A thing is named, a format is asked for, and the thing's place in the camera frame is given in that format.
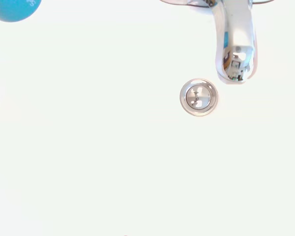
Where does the white ceramic sink basin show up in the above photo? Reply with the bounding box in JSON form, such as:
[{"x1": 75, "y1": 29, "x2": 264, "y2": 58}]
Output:
[{"x1": 0, "y1": 0, "x2": 295, "y2": 236}]

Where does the chrome sink drain plug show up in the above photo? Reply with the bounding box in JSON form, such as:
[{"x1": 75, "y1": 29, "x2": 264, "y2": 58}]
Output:
[{"x1": 179, "y1": 78, "x2": 219, "y2": 117}]

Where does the chrome faucet spout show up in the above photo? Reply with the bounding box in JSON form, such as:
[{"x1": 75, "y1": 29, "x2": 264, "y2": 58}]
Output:
[{"x1": 159, "y1": 0, "x2": 276, "y2": 85}]

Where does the blue round container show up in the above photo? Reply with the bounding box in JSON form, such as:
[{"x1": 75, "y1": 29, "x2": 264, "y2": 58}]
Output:
[{"x1": 0, "y1": 0, "x2": 43, "y2": 23}]

